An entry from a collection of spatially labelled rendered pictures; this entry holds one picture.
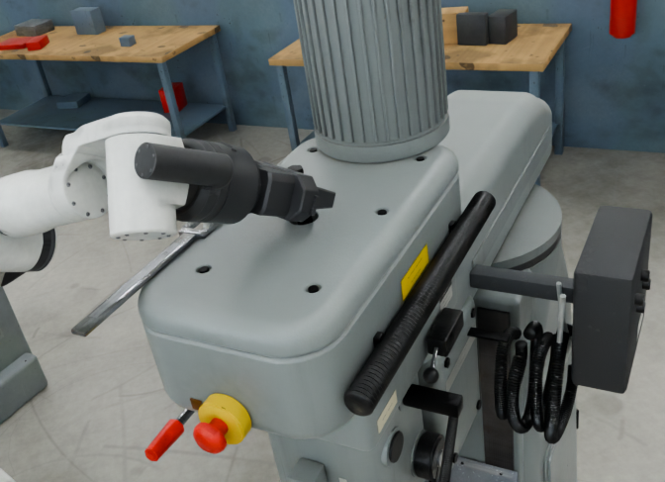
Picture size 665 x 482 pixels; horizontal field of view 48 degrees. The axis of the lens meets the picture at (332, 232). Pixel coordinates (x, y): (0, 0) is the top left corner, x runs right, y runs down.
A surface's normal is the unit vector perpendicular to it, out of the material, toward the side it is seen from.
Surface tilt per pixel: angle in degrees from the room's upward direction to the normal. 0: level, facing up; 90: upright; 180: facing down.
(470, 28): 90
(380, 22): 90
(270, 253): 0
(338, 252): 0
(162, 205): 72
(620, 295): 90
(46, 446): 0
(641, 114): 90
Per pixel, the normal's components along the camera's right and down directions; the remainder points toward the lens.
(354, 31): -0.22, 0.52
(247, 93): -0.44, 0.51
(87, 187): 0.83, -0.14
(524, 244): -0.14, -0.85
